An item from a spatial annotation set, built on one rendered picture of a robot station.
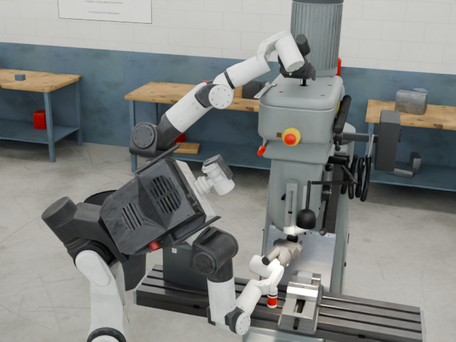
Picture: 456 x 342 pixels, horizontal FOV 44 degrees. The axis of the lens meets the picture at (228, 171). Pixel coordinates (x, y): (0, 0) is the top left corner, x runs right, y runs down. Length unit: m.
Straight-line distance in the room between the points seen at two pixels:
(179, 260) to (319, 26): 1.14
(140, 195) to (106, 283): 0.37
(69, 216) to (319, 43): 1.12
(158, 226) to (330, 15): 1.05
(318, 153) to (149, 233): 0.68
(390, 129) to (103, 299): 1.27
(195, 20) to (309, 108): 4.79
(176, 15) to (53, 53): 1.67
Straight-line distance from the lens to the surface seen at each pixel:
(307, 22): 2.27
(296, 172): 2.15
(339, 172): 2.62
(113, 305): 2.10
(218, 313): 1.97
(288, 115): 1.95
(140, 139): 1.90
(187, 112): 1.90
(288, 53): 1.86
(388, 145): 2.39
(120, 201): 1.83
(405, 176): 6.06
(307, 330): 2.33
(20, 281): 4.61
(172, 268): 2.56
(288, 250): 2.26
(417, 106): 5.91
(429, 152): 6.61
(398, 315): 2.53
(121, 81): 7.10
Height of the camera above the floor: 2.35
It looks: 21 degrees down
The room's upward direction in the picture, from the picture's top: 1 degrees clockwise
